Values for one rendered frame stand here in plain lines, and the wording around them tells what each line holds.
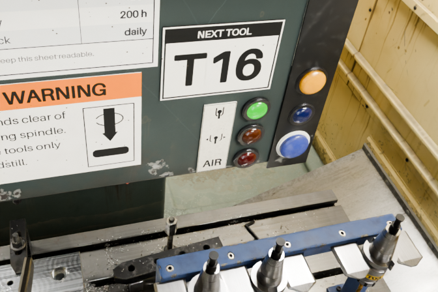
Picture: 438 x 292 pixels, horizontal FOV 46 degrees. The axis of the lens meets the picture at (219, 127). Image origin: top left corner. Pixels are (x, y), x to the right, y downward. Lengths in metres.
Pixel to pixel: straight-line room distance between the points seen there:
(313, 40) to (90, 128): 0.20
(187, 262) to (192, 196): 0.93
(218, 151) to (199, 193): 1.35
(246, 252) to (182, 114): 0.52
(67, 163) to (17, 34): 0.13
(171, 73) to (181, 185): 1.45
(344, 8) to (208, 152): 0.18
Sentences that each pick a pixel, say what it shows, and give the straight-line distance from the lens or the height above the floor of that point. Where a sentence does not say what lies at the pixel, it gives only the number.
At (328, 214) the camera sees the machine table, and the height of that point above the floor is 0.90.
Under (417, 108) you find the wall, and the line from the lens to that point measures 1.51.
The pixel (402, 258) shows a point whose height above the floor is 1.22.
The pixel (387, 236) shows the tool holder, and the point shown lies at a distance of 0.95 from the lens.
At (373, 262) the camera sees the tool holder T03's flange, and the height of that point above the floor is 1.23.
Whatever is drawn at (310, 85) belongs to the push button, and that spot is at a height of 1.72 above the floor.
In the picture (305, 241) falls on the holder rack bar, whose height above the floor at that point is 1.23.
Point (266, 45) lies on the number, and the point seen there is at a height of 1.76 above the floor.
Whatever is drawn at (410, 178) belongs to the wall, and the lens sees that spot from 1.59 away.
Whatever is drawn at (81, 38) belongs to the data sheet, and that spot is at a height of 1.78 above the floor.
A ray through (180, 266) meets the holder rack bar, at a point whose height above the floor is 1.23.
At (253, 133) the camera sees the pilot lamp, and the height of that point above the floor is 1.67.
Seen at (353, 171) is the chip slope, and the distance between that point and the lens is 1.70.
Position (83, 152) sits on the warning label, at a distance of 0.45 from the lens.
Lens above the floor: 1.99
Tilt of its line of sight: 43 degrees down
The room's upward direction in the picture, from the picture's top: 8 degrees clockwise
